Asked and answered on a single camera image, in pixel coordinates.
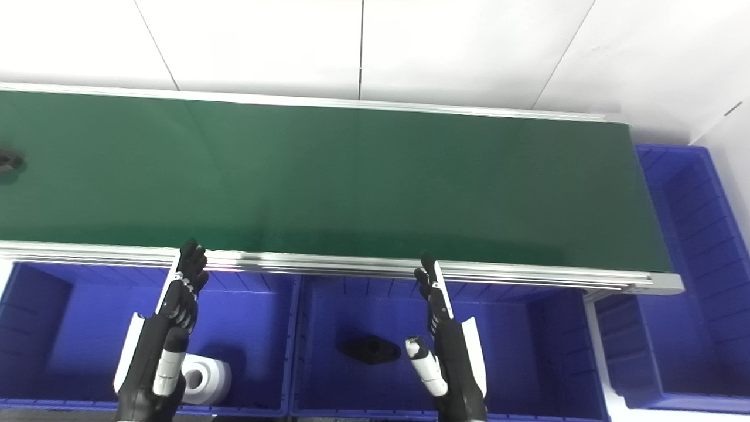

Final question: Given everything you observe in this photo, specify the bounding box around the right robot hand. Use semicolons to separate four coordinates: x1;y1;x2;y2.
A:
405;252;489;422

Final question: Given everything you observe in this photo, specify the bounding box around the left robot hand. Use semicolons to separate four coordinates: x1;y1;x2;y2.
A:
113;237;209;422

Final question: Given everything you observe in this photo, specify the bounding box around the black flange part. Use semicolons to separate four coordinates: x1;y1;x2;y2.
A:
338;334;403;365
0;148;25;175

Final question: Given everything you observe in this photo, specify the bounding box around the blue plastic bin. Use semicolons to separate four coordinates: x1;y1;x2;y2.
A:
290;274;610;422
592;144;750;414
0;261;301;418

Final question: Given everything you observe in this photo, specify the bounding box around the white cylindrical part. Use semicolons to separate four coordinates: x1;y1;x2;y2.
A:
180;356;233;406

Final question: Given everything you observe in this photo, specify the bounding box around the green conveyor belt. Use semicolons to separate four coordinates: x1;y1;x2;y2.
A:
0;82;685;295
0;91;673;274

